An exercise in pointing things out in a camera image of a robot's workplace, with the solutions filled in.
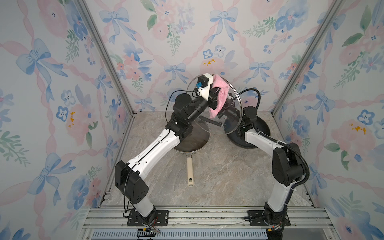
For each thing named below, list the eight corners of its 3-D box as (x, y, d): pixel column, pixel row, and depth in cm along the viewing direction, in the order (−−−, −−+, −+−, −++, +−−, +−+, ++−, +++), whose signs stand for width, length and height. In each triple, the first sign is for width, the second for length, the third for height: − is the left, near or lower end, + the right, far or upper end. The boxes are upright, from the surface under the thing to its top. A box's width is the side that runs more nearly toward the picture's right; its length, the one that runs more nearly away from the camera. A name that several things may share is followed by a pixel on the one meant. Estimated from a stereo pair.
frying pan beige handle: (188, 192, 84) (187, 185, 74) (187, 163, 95) (186, 153, 85) (194, 192, 84) (194, 184, 74) (192, 163, 95) (192, 153, 85)
